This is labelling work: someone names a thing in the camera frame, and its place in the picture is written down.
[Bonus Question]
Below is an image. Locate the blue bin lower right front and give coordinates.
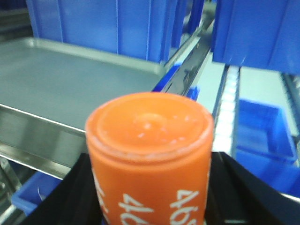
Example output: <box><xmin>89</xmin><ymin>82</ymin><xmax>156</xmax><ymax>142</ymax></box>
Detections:
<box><xmin>236</xmin><ymin>99</ymin><xmax>300</xmax><ymax>197</ymax></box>

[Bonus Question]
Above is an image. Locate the blue bin behind capacitor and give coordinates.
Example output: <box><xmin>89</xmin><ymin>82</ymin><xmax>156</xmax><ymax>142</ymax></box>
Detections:
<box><xmin>26</xmin><ymin>0</ymin><xmax>204</xmax><ymax>63</ymax></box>

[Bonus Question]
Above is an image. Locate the orange cylindrical capacitor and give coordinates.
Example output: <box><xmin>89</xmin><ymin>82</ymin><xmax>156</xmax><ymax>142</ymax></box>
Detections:
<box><xmin>85</xmin><ymin>92</ymin><xmax>214</xmax><ymax>225</ymax></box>

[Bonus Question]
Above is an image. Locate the stainless steel shelf tray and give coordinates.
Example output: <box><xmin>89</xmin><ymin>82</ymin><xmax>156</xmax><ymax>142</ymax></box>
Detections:
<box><xmin>0</xmin><ymin>37</ymin><xmax>166</xmax><ymax>178</ymax></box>

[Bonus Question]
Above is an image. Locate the blue bin upper right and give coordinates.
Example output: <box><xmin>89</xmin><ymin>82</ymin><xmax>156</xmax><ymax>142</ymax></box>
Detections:
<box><xmin>211</xmin><ymin>0</ymin><xmax>300</xmax><ymax>75</ymax></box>

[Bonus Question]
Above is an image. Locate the blue bin with red wrap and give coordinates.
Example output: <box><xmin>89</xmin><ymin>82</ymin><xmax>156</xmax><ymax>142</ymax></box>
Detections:
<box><xmin>11</xmin><ymin>172</ymin><xmax>61</xmax><ymax>216</ymax></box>

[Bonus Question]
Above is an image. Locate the roller rail of rack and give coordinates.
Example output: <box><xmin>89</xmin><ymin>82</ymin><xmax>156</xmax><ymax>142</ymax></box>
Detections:
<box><xmin>213</xmin><ymin>65</ymin><xmax>240</xmax><ymax>157</ymax></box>

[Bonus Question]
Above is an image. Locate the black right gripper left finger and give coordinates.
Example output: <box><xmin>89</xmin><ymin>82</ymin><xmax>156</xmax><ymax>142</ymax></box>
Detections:
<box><xmin>21</xmin><ymin>153</ymin><xmax>103</xmax><ymax>225</ymax></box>

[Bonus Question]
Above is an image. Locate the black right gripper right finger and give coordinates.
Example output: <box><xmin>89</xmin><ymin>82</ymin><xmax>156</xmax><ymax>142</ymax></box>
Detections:
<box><xmin>205</xmin><ymin>152</ymin><xmax>300</xmax><ymax>225</ymax></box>

